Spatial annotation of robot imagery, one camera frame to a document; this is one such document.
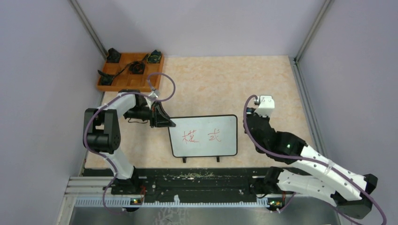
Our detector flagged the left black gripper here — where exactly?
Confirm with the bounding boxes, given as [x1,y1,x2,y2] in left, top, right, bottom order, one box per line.
[126,101,176,128]

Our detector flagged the white whiteboard with black frame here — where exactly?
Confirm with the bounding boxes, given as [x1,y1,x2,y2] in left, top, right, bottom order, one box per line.
[168,114,238,163]

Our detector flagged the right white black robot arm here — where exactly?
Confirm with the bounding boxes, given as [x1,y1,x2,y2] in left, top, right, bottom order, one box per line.
[244,111,378,219]

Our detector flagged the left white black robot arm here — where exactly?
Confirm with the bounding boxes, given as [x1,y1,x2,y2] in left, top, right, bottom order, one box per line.
[83,90,176,194]

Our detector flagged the orange wooden divided tray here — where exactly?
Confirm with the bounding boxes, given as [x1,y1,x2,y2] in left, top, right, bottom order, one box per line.
[96,50,164,92]

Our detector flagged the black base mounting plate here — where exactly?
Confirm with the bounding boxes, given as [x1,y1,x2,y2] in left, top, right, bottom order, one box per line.
[110,167,312,204]

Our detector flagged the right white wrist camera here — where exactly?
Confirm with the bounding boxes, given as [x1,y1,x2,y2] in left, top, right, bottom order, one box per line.
[254,95,275,118]

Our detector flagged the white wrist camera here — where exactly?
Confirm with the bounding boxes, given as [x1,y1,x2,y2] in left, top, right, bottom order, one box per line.
[148,89,160,100]
[254,95,275,118]

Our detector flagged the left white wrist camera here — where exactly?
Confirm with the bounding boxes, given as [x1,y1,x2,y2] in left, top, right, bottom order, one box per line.
[148,89,160,100]

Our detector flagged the aluminium rail frame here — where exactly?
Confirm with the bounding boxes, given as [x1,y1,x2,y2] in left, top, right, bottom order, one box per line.
[65,176,290,211]

